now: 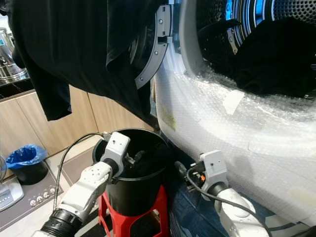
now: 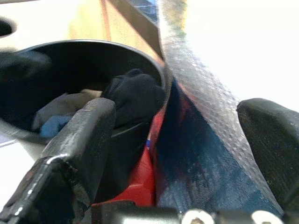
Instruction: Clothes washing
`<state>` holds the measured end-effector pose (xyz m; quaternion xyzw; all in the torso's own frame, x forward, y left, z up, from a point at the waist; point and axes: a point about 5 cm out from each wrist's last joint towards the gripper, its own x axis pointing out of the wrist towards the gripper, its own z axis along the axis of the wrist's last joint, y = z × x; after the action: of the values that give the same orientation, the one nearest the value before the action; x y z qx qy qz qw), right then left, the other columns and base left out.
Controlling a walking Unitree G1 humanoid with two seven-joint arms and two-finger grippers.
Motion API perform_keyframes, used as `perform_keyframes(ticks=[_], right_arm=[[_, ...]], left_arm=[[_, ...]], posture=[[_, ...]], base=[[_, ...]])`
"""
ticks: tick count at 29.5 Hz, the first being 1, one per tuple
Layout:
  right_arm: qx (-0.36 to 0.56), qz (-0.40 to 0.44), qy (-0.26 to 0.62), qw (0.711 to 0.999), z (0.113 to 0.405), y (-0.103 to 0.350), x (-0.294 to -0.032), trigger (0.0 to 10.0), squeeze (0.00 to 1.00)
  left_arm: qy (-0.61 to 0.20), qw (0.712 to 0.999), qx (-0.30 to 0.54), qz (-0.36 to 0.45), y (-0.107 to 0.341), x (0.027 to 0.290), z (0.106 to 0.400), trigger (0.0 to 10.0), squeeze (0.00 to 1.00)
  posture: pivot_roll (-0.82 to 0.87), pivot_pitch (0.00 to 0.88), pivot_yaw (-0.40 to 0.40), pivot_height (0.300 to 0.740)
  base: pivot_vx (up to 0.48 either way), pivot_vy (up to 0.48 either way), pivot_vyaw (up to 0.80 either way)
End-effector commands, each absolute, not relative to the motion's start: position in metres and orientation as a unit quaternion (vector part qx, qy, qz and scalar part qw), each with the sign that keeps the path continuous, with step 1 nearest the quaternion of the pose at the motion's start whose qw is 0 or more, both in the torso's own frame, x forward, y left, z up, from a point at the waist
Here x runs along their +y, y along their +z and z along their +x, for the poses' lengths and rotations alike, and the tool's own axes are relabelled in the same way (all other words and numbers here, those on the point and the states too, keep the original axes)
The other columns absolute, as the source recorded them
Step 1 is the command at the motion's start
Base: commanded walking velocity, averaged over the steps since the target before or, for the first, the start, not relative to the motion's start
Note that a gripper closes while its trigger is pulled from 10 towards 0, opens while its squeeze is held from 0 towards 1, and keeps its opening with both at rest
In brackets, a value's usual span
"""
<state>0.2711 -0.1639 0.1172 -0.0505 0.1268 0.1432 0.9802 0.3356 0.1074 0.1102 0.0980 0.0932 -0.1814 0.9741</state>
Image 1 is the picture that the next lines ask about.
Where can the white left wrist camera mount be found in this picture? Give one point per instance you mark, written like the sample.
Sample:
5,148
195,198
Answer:
116,148

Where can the light wooden cabinet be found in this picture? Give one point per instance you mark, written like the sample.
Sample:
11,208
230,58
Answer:
24,123

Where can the grey floor mat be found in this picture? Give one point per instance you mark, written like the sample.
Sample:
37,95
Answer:
74,170

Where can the stainless steel urn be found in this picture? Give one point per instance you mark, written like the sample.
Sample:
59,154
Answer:
12,61

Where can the white electronic device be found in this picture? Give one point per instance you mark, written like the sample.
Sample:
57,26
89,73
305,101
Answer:
9,195

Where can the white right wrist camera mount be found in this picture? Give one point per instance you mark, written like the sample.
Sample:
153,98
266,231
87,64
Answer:
215,168

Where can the black laundry pile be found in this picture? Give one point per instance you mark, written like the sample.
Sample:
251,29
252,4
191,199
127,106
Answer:
266,64

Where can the grey round washer door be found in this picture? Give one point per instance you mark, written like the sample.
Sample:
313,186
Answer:
155,54

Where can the red plastic stool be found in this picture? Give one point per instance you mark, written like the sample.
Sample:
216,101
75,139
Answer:
118,224

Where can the bubble-wrapped white washing machine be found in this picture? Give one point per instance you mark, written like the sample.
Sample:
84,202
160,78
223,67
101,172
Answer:
227,133

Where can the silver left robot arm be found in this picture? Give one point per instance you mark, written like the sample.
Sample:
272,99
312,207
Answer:
84,190

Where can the black hanging garment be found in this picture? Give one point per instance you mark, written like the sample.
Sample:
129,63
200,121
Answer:
79,44

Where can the black stone countertop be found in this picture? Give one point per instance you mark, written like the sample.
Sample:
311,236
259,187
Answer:
15,89

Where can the white tape patch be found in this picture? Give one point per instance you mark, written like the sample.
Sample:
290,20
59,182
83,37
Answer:
233,102

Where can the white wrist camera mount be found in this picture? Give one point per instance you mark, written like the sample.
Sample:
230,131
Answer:
116,148
215,168

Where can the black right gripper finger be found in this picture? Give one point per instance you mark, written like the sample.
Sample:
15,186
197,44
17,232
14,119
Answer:
182,170

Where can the black bin with blue bag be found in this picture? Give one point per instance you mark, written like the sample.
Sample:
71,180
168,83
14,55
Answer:
25,163

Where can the yellow washer sticker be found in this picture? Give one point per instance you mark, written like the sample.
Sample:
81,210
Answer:
168,118

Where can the black plastic bucket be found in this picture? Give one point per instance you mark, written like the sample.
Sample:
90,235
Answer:
136,195

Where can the blue denim cloth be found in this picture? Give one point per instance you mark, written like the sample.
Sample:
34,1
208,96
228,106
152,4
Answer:
187,212

